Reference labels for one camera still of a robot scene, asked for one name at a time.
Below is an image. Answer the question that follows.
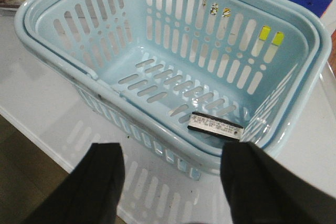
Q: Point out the light blue plastic basket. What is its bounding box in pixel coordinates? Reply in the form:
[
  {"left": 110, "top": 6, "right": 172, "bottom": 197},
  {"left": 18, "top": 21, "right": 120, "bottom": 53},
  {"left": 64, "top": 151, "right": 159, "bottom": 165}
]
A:
[{"left": 14, "top": 0, "right": 331, "bottom": 179}]

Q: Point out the clear acrylic right shelf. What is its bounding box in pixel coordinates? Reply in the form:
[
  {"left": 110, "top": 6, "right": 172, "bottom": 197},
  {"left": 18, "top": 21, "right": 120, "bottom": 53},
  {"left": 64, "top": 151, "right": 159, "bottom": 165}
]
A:
[{"left": 319, "top": 62, "right": 336, "bottom": 113}]

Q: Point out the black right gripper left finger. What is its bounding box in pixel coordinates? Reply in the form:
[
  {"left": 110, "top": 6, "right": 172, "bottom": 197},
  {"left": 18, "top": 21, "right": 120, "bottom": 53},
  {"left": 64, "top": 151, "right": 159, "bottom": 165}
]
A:
[{"left": 23, "top": 143, "right": 125, "bottom": 223}]

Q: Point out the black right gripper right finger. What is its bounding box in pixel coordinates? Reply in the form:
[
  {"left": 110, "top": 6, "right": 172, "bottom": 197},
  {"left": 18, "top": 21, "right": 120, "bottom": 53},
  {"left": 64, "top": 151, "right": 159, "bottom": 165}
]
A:
[{"left": 220, "top": 142, "right": 335, "bottom": 223}]

